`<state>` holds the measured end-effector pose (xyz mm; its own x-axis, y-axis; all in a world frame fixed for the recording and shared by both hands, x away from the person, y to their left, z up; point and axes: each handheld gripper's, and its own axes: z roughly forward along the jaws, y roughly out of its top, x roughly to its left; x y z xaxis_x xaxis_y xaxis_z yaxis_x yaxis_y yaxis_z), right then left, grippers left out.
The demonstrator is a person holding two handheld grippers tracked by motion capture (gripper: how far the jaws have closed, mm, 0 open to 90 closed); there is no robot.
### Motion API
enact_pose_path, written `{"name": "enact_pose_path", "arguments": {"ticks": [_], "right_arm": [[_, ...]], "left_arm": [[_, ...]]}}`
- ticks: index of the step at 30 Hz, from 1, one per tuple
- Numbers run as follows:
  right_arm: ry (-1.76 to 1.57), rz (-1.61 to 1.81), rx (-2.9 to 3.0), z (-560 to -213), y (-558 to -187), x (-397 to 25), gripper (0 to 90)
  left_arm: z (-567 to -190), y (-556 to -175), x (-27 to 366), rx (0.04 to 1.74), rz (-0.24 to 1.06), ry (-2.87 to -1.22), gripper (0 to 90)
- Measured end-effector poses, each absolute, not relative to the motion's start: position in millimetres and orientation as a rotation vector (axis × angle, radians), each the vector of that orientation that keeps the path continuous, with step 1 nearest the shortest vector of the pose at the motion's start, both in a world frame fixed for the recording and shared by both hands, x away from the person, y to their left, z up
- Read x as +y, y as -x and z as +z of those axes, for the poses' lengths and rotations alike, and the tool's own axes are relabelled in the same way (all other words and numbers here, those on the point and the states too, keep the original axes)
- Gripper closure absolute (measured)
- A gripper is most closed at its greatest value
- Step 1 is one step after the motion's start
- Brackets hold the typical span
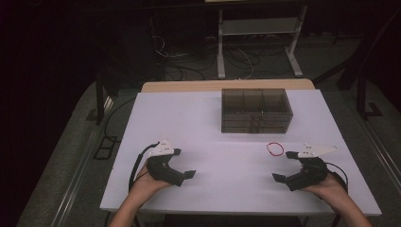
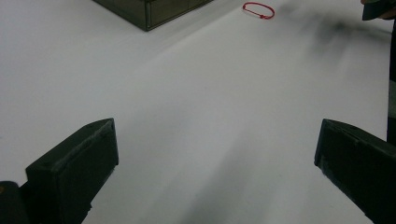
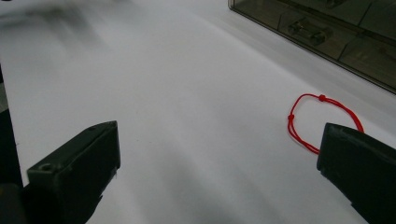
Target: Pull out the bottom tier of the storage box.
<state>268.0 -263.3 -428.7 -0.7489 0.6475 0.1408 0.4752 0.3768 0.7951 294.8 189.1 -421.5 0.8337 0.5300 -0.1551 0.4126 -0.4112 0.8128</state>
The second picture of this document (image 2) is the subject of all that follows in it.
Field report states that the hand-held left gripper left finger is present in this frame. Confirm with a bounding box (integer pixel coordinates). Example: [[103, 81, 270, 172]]
[[25, 117, 120, 224]]

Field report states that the red string bracelet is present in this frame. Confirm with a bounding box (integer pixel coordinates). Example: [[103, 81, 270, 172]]
[[242, 2, 276, 21]]

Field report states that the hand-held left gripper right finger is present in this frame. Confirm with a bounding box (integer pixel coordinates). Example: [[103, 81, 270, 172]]
[[313, 118, 396, 224]]

